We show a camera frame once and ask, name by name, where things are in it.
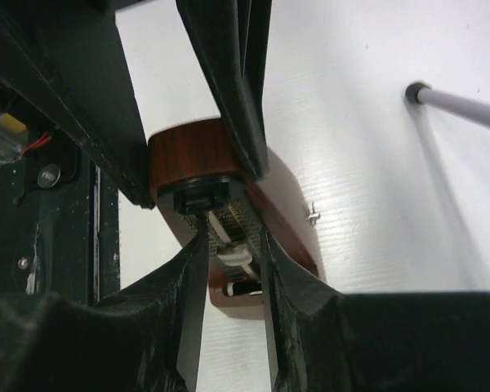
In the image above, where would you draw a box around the lilac perforated music stand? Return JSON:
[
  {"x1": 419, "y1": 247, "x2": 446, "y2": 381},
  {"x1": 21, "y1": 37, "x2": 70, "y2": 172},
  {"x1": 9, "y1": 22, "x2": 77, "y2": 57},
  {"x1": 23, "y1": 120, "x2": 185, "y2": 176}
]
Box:
[{"x1": 404, "y1": 82, "x2": 490, "y2": 128}]

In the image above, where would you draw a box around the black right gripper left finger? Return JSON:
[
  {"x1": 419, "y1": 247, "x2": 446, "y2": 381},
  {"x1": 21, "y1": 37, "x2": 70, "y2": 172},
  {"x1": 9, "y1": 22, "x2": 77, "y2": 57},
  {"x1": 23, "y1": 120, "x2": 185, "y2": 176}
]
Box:
[{"x1": 0, "y1": 231, "x2": 209, "y2": 391}]

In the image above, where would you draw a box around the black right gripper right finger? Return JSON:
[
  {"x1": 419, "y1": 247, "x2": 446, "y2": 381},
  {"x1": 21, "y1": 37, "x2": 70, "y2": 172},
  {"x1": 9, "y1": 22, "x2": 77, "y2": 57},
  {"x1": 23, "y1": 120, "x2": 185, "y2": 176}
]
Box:
[{"x1": 261, "y1": 231, "x2": 490, "y2": 391}]

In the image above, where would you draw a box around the brown wooden metronome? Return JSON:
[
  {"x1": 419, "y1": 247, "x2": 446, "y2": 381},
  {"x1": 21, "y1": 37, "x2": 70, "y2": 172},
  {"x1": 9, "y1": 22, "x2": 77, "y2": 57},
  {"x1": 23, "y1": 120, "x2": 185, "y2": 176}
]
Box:
[{"x1": 149, "y1": 118, "x2": 323, "y2": 319}]

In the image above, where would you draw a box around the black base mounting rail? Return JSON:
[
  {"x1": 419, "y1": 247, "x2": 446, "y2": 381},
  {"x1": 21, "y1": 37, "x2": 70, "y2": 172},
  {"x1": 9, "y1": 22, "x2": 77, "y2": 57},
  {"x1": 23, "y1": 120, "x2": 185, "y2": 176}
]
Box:
[{"x1": 0, "y1": 73, "x2": 123, "y2": 307}]

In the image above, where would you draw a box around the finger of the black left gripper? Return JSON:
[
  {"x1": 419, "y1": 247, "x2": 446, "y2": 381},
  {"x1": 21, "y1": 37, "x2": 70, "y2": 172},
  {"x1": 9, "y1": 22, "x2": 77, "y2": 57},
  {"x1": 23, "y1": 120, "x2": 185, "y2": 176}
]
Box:
[
  {"x1": 0, "y1": 1, "x2": 154, "y2": 208},
  {"x1": 176, "y1": 0, "x2": 272, "y2": 180}
]

